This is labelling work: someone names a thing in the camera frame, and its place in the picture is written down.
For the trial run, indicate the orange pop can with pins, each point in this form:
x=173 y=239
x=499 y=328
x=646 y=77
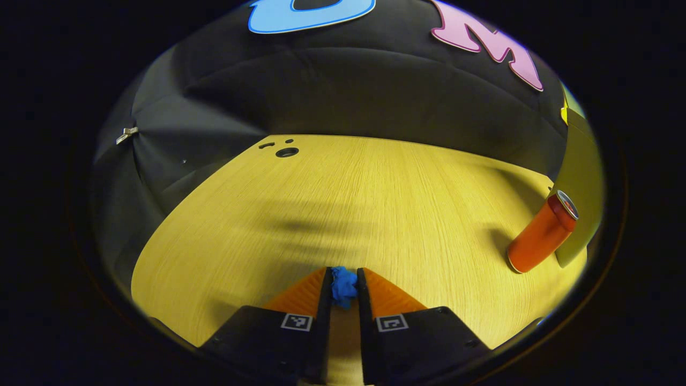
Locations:
x=536 y=241

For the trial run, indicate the wooden desktop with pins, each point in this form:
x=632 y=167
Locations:
x=375 y=203

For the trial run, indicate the silver metal clip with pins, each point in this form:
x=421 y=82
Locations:
x=127 y=134

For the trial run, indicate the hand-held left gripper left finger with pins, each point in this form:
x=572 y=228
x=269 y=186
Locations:
x=324 y=321

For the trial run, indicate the blue paper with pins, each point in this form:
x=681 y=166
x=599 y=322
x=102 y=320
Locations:
x=343 y=287

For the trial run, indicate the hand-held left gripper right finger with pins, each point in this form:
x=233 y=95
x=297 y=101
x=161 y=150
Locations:
x=365 y=332

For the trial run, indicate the pale green desktop garbage bin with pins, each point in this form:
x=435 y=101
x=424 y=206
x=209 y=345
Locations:
x=581 y=171

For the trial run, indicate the black backdrop cloth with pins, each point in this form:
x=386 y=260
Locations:
x=348 y=80

